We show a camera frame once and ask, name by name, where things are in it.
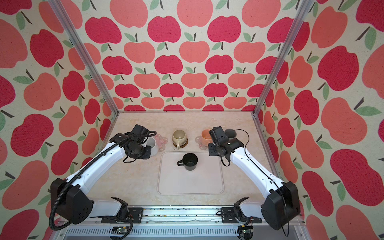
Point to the white mug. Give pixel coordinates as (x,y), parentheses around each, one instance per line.
(151,141)

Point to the right aluminium corner post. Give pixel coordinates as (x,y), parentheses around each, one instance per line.
(303,11)

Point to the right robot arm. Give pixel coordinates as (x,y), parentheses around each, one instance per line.
(281,203)

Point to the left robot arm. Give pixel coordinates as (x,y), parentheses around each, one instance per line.
(70,203)

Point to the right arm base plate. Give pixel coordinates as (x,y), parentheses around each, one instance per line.
(234,215)

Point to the aluminium front rail frame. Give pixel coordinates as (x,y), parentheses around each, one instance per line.
(181,223)

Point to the black mug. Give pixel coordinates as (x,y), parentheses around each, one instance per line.
(189,161)

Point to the grey mug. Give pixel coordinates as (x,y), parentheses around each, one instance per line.
(231,133)

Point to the beige mug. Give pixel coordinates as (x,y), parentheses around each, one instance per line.
(179,137)

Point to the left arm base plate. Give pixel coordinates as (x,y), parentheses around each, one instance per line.
(130,213)

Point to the peach pink mug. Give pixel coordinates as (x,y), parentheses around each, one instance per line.
(205,136)

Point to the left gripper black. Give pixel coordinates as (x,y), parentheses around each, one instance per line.
(146,156)

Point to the left aluminium corner post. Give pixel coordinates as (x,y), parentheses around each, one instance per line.
(70,29)

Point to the pink flower coaster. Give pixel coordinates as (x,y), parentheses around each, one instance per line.
(198,141)
(161,142)

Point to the brown wooden round coaster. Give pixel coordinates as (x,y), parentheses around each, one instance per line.
(181,146)

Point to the clear plastic tray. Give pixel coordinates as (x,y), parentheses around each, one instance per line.
(175,179)

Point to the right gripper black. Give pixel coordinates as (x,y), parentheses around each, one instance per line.
(210,146)

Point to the aluminium corner post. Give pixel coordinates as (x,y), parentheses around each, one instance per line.
(303,11)
(70,29)

